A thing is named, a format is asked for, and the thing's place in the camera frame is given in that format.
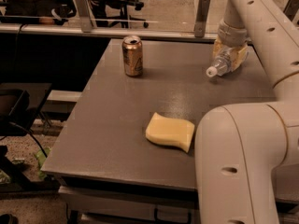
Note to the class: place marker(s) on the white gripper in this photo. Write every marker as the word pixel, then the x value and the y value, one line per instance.
pixel 231 37

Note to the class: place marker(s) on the clear plastic water bottle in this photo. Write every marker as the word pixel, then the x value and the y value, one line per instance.
pixel 221 63

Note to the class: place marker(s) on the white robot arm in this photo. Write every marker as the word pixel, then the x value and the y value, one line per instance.
pixel 237 147

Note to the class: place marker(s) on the gold soda can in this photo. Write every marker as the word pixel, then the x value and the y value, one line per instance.
pixel 132 52

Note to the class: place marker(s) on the yellow sponge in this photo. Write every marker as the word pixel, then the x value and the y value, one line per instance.
pixel 170 132

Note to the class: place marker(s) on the black office chair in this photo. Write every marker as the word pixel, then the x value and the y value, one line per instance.
pixel 108 13

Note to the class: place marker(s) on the white under-table cabinet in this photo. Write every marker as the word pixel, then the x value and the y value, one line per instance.
pixel 111 207

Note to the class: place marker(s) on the black side stand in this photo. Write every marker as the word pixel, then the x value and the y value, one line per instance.
pixel 20 104

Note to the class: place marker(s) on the green crumpled wrapper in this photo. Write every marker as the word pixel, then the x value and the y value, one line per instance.
pixel 41 156

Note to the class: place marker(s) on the right metal bracket post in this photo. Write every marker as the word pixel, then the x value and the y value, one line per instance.
pixel 201 18

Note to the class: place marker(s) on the metal bracket post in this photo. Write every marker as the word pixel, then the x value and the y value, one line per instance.
pixel 84 15
pixel 201 18

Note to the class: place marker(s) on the left metal bracket post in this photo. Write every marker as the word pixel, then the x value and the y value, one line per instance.
pixel 84 15

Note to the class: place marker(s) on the metal guard rail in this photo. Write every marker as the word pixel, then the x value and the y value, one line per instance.
pixel 118 33

